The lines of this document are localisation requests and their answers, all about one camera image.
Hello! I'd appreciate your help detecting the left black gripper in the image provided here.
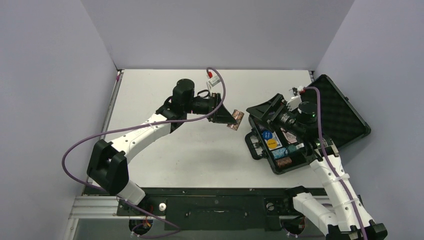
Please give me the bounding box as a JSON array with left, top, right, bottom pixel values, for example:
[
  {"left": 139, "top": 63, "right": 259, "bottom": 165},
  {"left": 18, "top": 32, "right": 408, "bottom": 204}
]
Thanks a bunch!
[{"left": 184, "top": 93, "right": 237, "bottom": 124}]

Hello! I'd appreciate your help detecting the pink chip stack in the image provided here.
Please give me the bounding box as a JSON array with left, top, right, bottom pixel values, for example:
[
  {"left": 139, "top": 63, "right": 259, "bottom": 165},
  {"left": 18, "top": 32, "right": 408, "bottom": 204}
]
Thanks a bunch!
[{"left": 227, "top": 109, "right": 245, "bottom": 131}]

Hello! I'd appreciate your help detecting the blue small blind button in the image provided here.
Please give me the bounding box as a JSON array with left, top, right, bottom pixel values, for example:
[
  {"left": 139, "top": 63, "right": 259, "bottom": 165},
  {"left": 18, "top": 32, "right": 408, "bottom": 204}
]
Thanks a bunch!
[{"left": 261, "top": 130, "right": 274, "bottom": 140}]

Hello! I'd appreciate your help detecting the yellow big blind button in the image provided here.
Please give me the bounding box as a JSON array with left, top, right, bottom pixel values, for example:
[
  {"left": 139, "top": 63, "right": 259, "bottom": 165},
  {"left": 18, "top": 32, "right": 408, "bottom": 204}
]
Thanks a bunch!
[{"left": 266, "top": 138, "right": 279, "bottom": 149}]

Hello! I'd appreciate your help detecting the light blue chip stack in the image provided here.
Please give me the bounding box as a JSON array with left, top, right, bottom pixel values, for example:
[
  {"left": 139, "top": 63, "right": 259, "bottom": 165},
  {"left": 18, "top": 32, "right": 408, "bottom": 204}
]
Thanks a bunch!
[{"left": 271, "top": 147, "right": 289, "bottom": 160}]

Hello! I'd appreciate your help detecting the green chip stack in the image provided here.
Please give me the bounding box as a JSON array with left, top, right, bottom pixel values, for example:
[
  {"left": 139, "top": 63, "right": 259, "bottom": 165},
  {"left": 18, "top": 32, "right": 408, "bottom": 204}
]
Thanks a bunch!
[{"left": 286, "top": 145, "right": 298, "bottom": 155}]

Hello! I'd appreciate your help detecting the red brown chip stack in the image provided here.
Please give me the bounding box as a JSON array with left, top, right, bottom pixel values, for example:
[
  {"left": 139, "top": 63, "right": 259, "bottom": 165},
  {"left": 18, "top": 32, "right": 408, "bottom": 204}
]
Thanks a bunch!
[{"left": 275, "top": 157, "right": 293, "bottom": 168}]

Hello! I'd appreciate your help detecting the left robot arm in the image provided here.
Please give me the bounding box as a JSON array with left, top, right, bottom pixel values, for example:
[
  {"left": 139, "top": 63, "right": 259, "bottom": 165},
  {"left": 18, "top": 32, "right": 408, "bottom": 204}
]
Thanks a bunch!
[{"left": 87, "top": 76, "right": 237, "bottom": 215}]

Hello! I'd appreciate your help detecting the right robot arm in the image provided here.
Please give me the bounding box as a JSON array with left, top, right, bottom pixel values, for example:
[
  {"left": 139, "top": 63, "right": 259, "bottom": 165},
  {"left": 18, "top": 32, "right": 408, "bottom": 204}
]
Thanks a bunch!
[{"left": 247, "top": 92, "right": 388, "bottom": 240}]

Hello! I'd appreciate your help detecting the black poker set case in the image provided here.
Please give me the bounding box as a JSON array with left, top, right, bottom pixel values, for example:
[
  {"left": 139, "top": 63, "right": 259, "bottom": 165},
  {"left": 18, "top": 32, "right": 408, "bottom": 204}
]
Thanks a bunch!
[{"left": 245, "top": 74, "right": 371, "bottom": 175}]

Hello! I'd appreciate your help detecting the red playing card deck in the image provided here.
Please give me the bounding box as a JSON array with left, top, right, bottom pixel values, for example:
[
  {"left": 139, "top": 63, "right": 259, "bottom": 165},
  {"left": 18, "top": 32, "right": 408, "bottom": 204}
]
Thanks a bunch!
[{"left": 281, "top": 129, "right": 298, "bottom": 144}]

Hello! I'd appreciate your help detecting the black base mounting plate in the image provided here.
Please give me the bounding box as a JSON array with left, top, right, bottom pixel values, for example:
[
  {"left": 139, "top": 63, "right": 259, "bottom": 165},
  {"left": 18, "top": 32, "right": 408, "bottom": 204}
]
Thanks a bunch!
[{"left": 115, "top": 187, "right": 329, "bottom": 232}]

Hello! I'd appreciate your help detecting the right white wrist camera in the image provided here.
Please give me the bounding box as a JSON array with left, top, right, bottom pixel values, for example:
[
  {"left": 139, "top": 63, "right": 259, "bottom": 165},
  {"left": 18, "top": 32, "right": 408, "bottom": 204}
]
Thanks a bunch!
[{"left": 286, "top": 85, "right": 305, "bottom": 111}]

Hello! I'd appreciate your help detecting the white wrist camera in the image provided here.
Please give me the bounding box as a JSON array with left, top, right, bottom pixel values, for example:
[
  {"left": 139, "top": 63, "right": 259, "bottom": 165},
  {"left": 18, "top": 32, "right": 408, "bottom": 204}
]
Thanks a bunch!
[
  {"left": 286, "top": 85, "right": 305, "bottom": 111},
  {"left": 206, "top": 72, "right": 221, "bottom": 96}
]

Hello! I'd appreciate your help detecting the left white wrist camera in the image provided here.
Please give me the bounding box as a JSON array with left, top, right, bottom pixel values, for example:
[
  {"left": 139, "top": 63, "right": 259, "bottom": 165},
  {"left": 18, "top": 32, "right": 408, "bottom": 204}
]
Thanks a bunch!
[{"left": 206, "top": 72, "right": 221, "bottom": 96}]

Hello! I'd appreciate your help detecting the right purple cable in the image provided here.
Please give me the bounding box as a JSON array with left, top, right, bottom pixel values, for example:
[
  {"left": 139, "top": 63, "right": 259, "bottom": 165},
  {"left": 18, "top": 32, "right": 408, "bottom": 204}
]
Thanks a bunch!
[{"left": 304, "top": 86, "right": 369, "bottom": 240}]

